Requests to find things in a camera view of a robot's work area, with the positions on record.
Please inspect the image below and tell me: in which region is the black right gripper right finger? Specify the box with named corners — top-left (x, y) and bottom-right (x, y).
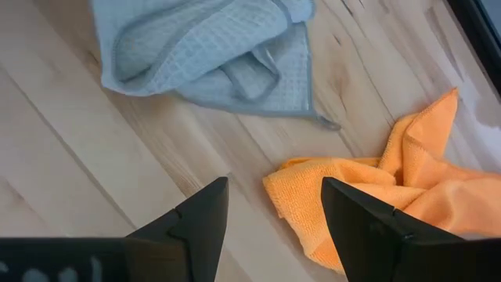
top-left (320, 176), bottom-right (463, 282)

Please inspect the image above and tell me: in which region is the orange microfiber towel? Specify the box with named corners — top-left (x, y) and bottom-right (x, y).
top-left (261, 88), bottom-right (501, 275)

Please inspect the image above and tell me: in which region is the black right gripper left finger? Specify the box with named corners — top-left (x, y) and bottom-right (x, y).
top-left (127, 176), bottom-right (230, 282)

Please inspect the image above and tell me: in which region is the grey waffle microfiber towel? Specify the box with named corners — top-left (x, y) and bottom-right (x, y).
top-left (88, 0), bottom-right (342, 132)

